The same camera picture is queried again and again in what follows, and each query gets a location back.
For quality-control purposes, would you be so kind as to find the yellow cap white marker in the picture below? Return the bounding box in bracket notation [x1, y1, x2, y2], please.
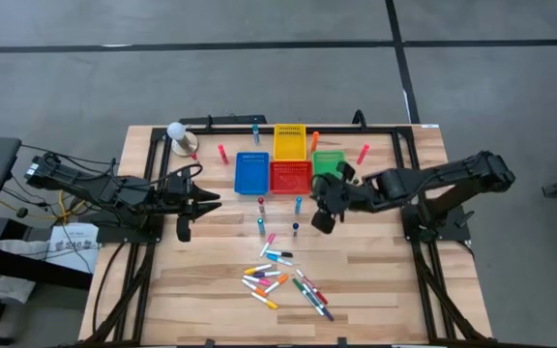
[243, 263, 274, 276]
[250, 291, 279, 311]

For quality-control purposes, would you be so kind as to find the blue plastic basket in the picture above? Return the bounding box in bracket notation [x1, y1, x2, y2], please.
[233, 151, 271, 196]

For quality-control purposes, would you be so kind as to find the black aluminium table frame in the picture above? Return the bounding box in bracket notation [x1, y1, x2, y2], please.
[77, 123, 495, 348]

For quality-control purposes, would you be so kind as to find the green plastic basket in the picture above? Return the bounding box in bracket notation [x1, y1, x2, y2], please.
[311, 150, 347, 181]

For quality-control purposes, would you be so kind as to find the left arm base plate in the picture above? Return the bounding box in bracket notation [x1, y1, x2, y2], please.
[77, 205, 166, 245]

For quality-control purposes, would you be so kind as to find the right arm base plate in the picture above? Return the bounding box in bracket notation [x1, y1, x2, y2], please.
[400, 202, 472, 243]

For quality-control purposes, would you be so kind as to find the black bar device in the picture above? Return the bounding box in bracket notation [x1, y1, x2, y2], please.
[179, 114, 268, 126]

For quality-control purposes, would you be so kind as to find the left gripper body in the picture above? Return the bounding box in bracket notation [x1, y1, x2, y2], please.
[163, 165, 203, 219]

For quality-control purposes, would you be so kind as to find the yellow plastic basket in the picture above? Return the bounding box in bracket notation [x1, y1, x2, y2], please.
[273, 123, 308, 161]

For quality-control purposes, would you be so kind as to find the thin red Expo marker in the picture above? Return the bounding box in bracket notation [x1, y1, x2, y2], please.
[295, 269, 330, 306]

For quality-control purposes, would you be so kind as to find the thin blue Expo marker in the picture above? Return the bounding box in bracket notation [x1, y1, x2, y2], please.
[302, 282, 336, 323]

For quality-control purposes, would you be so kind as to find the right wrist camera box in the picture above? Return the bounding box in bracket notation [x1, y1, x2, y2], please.
[310, 210, 337, 236]

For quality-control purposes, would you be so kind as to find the white printed paper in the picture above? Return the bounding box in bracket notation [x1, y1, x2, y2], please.
[47, 222, 101, 275]

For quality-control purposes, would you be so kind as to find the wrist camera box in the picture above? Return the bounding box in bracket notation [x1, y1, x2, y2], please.
[310, 210, 337, 236]
[176, 215, 193, 244]

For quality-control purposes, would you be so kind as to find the white bulb brass base lamp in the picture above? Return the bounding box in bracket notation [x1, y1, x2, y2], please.
[165, 121, 199, 158]

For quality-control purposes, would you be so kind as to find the black crossbar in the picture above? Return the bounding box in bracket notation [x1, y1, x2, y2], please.
[0, 243, 94, 292]

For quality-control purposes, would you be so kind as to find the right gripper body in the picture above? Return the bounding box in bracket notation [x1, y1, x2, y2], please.
[309, 161, 367, 218]

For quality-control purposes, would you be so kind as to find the white crumpled cloth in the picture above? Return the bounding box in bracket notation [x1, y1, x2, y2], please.
[0, 273, 37, 305]

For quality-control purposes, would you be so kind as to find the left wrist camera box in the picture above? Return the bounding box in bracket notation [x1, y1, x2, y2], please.
[176, 215, 193, 244]

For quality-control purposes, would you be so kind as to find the thin green Expo marker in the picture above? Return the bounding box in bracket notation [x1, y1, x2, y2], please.
[291, 277, 326, 317]

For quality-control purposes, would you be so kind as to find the red plastic basket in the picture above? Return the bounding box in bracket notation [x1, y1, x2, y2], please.
[269, 160, 314, 195]

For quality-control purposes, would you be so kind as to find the orange cap white marker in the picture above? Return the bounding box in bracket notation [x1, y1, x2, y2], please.
[263, 274, 290, 295]
[241, 278, 269, 299]

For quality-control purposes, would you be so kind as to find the yellow cable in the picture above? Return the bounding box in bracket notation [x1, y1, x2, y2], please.
[0, 190, 89, 226]

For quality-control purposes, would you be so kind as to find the blue cap white marker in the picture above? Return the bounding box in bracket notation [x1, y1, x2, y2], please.
[265, 253, 294, 268]

